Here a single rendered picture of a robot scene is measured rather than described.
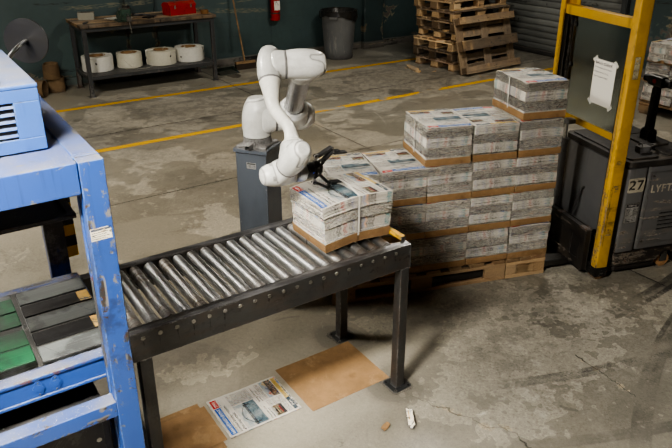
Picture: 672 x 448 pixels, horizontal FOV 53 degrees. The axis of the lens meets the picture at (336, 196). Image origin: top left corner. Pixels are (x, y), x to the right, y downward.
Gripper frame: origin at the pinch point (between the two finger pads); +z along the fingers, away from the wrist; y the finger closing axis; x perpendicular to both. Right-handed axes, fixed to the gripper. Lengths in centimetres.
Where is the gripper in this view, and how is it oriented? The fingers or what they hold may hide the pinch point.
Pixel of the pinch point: (342, 165)
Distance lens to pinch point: 305.5
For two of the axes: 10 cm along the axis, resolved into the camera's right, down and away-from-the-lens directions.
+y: -0.8, 9.3, 3.5
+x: 5.5, 3.4, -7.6
